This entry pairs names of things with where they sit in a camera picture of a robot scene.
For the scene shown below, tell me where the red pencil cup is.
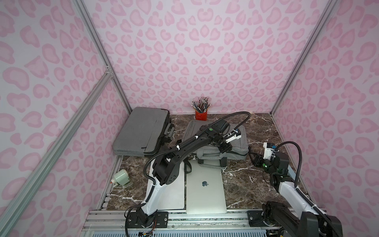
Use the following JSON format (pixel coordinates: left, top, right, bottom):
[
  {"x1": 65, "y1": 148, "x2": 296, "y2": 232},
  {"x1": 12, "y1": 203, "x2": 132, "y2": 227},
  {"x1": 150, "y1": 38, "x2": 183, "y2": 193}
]
[{"x1": 195, "y1": 111, "x2": 208, "y2": 121}]

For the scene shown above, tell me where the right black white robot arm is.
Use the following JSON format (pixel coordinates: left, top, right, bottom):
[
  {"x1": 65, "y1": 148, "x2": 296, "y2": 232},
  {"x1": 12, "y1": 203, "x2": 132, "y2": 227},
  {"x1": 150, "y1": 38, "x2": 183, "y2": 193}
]
[{"x1": 248, "y1": 142, "x2": 343, "y2": 237}]

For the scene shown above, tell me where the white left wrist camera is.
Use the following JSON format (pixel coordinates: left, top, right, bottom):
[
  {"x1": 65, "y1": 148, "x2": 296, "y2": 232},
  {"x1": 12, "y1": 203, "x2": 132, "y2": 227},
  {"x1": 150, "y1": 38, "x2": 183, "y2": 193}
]
[{"x1": 223, "y1": 129, "x2": 242, "y2": 143}]

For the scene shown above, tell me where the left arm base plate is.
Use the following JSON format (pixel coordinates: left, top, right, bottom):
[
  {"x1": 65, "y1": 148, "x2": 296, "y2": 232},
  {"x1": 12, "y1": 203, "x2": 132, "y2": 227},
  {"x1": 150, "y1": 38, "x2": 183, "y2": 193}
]
[{"x1": 125, "y1": 210, "x2": 168, "y2": 229}]

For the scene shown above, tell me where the silver apple laptop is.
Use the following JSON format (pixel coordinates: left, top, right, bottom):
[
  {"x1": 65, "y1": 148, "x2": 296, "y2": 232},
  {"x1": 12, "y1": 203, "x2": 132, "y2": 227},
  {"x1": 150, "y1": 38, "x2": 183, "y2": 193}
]
[
  {"x1": 148, "y1": 163, "x2": 185, "y2": 210},
  {"x1": 186, "y1": 160, "x2": 227, "y2": 215}
]

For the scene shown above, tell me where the aluminium front rail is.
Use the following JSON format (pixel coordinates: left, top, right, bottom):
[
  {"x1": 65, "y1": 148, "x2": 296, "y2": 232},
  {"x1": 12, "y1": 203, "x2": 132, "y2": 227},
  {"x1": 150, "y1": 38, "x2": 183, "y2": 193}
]
[{"x1": 80, "y1": 209, "x2": 280, "y2": 237}]

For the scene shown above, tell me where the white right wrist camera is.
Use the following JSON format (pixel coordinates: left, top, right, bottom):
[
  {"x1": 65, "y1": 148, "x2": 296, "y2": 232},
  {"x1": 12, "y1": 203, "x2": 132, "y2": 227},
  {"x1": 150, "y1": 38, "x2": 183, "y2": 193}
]
[{"x1": 263, "y1": 142, "x2": 276, "y2": 161}]

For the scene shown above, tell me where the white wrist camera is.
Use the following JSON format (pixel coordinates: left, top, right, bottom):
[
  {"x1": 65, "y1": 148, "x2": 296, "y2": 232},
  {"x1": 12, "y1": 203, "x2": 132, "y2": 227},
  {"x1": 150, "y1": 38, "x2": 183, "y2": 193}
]
[
  {"x1": 263, "y1": 142, "x2": 276, "y2": 161},
  {"x1": 223, "y1": 129, "x2": 242, "y2": 143}
]

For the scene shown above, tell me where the grey laptop bag with strap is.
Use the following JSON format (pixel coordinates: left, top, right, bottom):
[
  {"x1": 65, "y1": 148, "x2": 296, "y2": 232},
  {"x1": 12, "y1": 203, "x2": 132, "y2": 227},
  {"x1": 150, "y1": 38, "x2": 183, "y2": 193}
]
[{"x1": 182, "y1": 120, "x2": 249, "y2": 169}]

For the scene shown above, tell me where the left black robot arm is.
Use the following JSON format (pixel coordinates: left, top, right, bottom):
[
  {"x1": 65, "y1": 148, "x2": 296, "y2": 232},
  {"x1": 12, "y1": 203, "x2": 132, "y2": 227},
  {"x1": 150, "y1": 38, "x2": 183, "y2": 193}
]
[{"x1": 124, "y1": 111, "x2": 251, "y2": 235}]

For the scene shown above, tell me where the grey laptop sleeve top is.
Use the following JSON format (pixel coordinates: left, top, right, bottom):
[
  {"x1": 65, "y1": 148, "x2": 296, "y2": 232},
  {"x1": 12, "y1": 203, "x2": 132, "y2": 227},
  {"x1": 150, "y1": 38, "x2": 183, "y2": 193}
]
[{"x1": 113, "y1": 107, "x2": 175, "y2": 157}]

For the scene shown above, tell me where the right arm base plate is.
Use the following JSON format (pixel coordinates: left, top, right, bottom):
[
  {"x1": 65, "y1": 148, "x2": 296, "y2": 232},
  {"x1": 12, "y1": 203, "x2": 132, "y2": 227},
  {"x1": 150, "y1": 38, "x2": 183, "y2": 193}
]
[{"x1": 247, "y1": 210, "x2": 268, "y2": 227}]

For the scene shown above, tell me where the bundle of pencils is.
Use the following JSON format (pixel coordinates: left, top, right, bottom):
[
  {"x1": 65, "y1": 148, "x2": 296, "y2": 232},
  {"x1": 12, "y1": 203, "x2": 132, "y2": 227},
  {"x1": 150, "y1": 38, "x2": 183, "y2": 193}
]
[{"x1": 191, "y1": 97, "x2": 211, "y2": 114}]

